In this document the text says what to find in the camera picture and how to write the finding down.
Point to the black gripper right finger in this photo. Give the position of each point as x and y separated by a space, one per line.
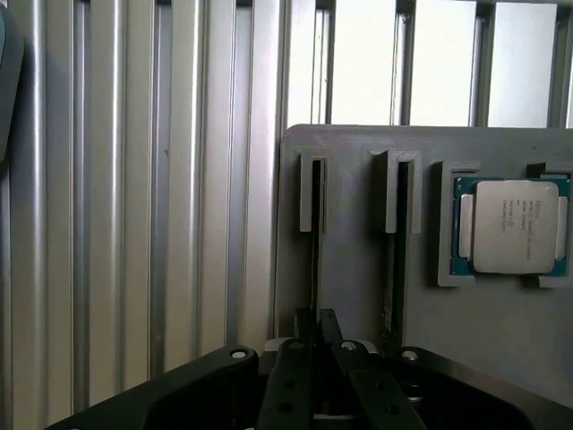
380 394

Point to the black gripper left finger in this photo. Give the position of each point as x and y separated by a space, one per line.
286 385

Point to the grey 3D-printed parts rack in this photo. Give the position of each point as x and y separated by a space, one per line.
353 277

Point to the CPU with silver heat spreader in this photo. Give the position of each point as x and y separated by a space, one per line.
515 224

